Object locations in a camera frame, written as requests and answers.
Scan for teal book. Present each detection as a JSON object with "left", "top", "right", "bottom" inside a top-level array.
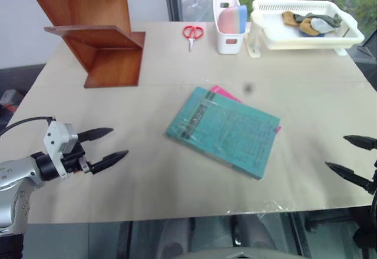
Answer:
[{"left": 164, "top": 86, "right": 281, "bottom": 181}]

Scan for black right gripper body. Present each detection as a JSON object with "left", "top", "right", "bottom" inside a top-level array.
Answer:
[{"left": 371, "top": 159, "right": 377, "bottom": 197}]

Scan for orange brown sock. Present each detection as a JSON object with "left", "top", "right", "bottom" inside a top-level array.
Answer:
[{"left": 299, "top": 18, "right": 321, "bottom": 36}]

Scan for white plastic dish rack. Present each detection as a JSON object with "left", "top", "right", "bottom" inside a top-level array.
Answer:
[{"left": 246, "top": 0, "right": 366, "bottom": 58}]

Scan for wooden shelf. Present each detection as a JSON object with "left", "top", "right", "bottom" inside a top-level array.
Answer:
[{"left": 21, "top": 0, "right": 147, "bottom": 89}]

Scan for pink book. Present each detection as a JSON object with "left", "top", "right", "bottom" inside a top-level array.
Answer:
[{"left": 210, "top": 85, "right": 282, "bottom": 132}]

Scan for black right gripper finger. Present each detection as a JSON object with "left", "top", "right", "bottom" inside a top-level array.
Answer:
[
  {"left": 342, "top": 134, "right": 377, "bottom": 151},
  {"left": 325, "top": 161, "right": 375, "bottom": 195}
]

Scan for blue sponge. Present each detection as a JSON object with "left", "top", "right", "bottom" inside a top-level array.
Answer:
[{"left": 237, "top": 5, "right": 248, "bottom": 34}]

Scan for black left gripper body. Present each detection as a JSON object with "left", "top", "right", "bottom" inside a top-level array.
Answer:
[{"left": 59, "top": 137, "right": 90, "bottom": 174}]

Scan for dark furniture piece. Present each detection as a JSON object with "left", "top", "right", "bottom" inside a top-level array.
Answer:
[{"left": 349, "top": 45, "right": 377, "bottom": 91}]

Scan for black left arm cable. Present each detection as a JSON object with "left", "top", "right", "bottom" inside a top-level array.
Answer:
[{"left": 0, "top": 116, "right": 57, "bottom": 138}]

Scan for pink sponge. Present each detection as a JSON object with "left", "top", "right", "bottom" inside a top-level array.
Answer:
[{"left": 219, "top": 6, "right": 237, "bottom": 34}]

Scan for white plastic storage bin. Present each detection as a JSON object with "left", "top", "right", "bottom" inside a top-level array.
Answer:
[{"left": 213, "top": 0, "right": 247, "bottom": 55}]

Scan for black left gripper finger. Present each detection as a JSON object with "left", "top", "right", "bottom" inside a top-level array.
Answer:
[
  {"left": 89, "top": 150, "right": 130, "bottom": 175},
  {"left": 77, "top": 127, "right": 114, "bottom": 143}
]

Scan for red handled scissors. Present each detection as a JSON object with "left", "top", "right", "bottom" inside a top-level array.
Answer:
[{"left": 183, "top": 25, "right": 204, "bottom": 52}]

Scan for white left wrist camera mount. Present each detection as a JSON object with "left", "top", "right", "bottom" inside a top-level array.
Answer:
[{"left": 43, "top": 120, "right": 79, "bottom": 179}]

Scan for olive green sock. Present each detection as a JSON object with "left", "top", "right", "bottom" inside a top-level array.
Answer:
[{"left": 293, "top": 12, "right": 343, "bottom": 29}]

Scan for light gray sock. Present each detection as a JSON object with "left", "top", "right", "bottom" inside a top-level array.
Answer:
[{"left": 310, "top": 18, "right": 333, "bottom": 34}]

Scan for green sponge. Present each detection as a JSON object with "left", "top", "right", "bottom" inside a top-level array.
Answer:
[{"left": 231, "top": 6, "right": 242, "bottom": 34}]

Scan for blue sock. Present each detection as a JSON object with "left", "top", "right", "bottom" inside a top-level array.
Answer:
[{"left": 300, "top": 29, "right": 326, "bottom": 38}]

